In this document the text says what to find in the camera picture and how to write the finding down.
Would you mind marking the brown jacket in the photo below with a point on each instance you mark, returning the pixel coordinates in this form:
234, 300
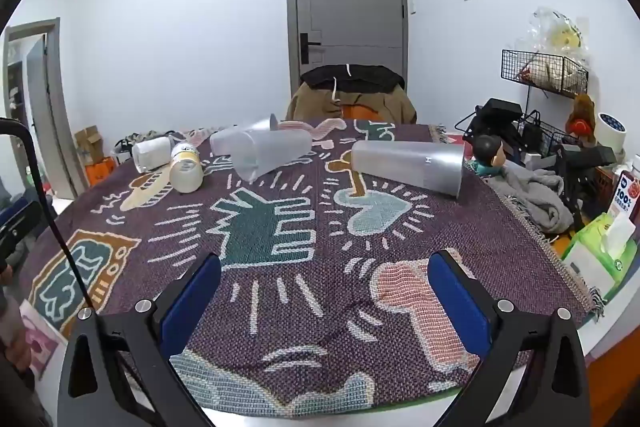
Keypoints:
390, 107

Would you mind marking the cardboard box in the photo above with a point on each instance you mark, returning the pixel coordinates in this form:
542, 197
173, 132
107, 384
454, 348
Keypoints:
89, 142

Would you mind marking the clear plastic bag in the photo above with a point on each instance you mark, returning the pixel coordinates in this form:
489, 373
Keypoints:
557, 32

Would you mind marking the white tape roll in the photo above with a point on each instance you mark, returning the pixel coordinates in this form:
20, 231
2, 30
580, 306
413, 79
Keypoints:
611, 132

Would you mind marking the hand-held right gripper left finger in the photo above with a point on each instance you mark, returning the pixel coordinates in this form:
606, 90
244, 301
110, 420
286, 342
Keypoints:
192, 304

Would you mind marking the black bag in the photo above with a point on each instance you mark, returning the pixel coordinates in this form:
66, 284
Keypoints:
495, 117

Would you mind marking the white cup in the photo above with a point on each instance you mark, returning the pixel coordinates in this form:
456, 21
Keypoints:
150, 154

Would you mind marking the grey doorway frame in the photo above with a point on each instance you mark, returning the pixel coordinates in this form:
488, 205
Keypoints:
55, 107

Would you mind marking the brown plush toy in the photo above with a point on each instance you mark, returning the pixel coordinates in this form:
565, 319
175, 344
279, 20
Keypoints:
582, 114

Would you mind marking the black-haired doll figure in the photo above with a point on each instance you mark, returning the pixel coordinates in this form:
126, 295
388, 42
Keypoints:
487, 152

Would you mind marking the printed purple blanket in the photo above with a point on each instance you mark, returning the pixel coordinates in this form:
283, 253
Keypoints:
300, 257

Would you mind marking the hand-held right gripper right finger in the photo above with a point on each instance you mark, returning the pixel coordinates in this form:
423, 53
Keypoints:
457, 304

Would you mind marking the green tissue box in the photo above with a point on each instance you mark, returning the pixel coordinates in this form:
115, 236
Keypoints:
597, 252

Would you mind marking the white labelled packet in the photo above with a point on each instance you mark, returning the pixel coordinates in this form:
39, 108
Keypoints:
625, 194

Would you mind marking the camouflage cloth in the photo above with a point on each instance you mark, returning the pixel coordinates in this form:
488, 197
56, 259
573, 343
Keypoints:
135, 139

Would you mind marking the black garment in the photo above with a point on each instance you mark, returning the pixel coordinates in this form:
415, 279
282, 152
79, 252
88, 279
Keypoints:
370, 77

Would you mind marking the orange box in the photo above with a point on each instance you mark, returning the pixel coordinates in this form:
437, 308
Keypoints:
100, 172

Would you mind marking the pink book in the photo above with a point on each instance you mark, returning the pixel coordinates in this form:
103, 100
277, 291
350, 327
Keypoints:
42, 342

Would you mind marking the tall frosted plastic cup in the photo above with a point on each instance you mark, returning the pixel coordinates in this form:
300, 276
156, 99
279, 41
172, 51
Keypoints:
405, 164

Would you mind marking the grey door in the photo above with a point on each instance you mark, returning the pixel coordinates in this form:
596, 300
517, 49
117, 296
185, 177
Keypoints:
350, 17

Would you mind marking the small yellow-label jar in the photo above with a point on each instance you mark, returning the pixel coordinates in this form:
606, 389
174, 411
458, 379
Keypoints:
186, 169

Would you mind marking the grey knitted cloth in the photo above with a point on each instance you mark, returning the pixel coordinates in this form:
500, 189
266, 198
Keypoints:
535, 202

